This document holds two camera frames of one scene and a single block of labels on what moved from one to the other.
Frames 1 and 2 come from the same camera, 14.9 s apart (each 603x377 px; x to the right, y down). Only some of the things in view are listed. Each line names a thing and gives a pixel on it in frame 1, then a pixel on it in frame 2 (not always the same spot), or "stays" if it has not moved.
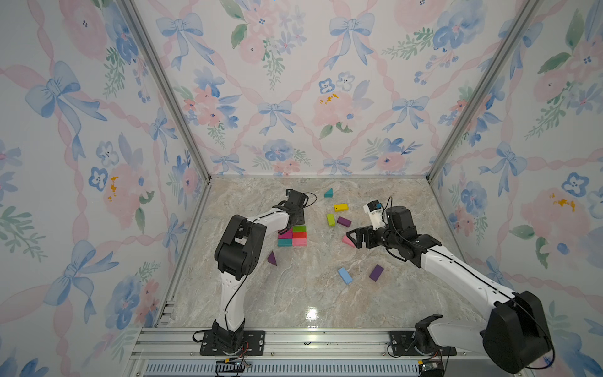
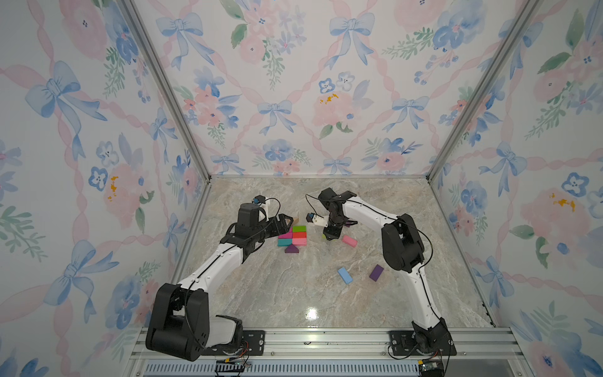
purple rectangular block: [376, 272] stays
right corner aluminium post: [523, 21] stays
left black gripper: [301, 217] to [283, 227]
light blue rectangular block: [345, 276] stays
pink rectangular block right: [348, 241] stays
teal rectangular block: [284, 242] stays
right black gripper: [367, 231] to [331, 234]
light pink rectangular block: [299, 242] stays
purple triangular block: [272, 258] to [291, 248]
